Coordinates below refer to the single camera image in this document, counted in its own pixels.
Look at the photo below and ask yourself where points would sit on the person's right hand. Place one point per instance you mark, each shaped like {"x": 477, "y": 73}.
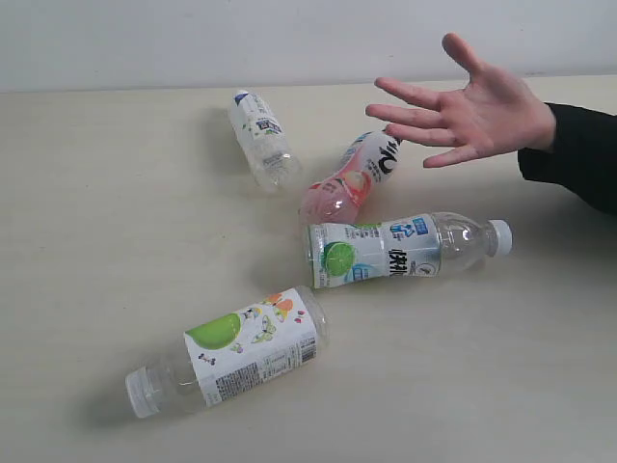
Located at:
{"x": 494, "y": 114}

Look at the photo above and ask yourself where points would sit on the clear bottle blue white label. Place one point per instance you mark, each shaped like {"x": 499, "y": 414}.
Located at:
{"x": 263, "y": 141}

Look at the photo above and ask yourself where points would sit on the pink peach soda bottle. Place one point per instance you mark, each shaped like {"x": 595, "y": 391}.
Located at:
{"x": 366, "y": 164}

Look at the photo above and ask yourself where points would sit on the black sleeved right forearm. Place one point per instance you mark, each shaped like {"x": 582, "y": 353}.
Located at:
{"x": 583, "y": 156}

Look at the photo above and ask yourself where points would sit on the clear bottle green apple label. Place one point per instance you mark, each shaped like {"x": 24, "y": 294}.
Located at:
{"x": 230, "y": 355}

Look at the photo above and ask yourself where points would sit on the clear bottle lime label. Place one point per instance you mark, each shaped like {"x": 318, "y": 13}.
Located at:
{"x": 425, "y": 245}

